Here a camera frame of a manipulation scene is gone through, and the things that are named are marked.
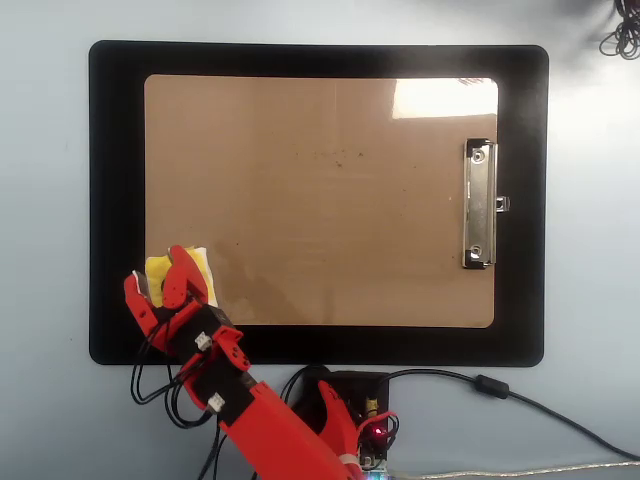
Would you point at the black rectangular desk mat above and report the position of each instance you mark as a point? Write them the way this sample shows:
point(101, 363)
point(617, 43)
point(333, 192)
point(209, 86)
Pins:
point(115, 150)

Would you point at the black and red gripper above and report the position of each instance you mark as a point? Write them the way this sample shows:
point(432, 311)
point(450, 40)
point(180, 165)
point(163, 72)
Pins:
point(200, 322)

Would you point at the brown clipboard board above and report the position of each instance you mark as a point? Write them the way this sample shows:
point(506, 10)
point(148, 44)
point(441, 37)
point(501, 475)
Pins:
point(310, 200)

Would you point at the silver metal clipboard clip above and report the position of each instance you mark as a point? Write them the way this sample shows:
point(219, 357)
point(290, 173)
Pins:
point(479, 205)

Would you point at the yellow and white sponge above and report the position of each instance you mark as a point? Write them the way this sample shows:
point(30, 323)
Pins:
point(155, 267)

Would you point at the black robot base with electronics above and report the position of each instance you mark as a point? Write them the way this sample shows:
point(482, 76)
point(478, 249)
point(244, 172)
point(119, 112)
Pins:
point(367, 390)

